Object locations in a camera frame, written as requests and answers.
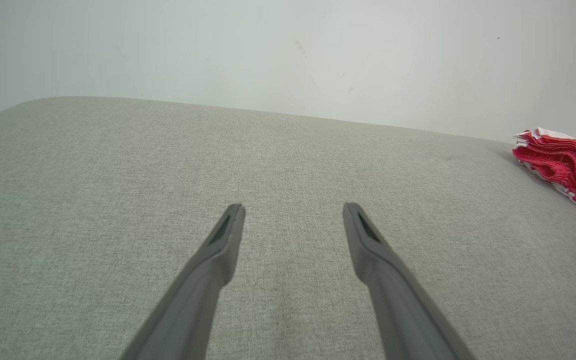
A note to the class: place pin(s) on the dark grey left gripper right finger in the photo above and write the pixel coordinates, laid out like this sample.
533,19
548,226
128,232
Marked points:
398,305

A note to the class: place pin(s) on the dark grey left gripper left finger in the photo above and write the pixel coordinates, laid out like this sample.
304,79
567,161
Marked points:
198,290

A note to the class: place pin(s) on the red shorts with white stripes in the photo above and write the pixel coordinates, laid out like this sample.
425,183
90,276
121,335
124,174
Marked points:
568,162

